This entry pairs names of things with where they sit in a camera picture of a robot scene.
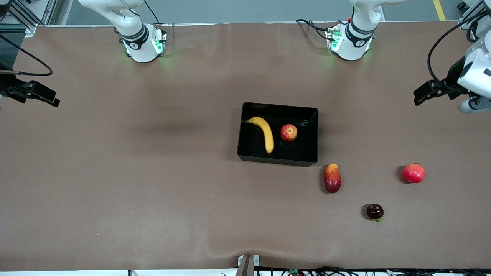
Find black left base cable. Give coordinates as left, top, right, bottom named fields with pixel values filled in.
left=295, top=18, right=338, bottom=41

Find black plastic box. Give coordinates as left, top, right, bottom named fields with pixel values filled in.
left=237, top=102, right=319, bottom=167

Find black base cable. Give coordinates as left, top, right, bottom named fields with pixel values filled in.
left=144, top=0, right=162, bottom=25
left=295, top=18, right=338, bottom=41

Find black right base cable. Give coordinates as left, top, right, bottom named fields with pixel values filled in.
left=144, top=0, right=162, bottom=25

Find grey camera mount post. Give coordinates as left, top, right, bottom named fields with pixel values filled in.
left=235, top=254, right=260, bottom=276

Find table cover sheet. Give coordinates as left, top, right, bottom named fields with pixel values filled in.
left=0, top=22, right=491, bottom=271

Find red yellow mango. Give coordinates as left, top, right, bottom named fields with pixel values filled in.
left=323, top=163, right=342, bottom=194

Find yellow banana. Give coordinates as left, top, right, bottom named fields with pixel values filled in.
left=245, top=116, right=275, bottom=155

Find red yellow apple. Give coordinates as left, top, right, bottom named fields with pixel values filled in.
left=280, top=123, right=298, bottom=143

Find dark purple mangosteen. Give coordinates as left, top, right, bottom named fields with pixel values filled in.
left=366, top=204, right=385, bottom=222

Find aluminium frame profile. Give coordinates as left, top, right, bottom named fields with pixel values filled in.
left=0, top=0, right=58, bottom=37
left=456, top=0, right=486, bottom=30

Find red pomegranate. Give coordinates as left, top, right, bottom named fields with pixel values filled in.
left=402, top=163, right=426, bottom=184

